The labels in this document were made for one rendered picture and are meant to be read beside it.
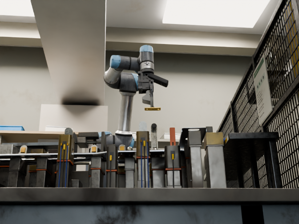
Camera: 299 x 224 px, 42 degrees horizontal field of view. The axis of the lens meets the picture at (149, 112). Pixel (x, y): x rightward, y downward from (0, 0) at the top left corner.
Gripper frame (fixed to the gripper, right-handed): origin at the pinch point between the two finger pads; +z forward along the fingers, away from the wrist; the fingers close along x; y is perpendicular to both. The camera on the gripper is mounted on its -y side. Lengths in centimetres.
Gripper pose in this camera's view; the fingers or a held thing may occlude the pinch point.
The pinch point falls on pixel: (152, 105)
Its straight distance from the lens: 202.7
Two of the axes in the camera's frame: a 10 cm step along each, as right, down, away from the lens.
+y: -10.0, 0.3, -0.1
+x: 0.0, -3.7, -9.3
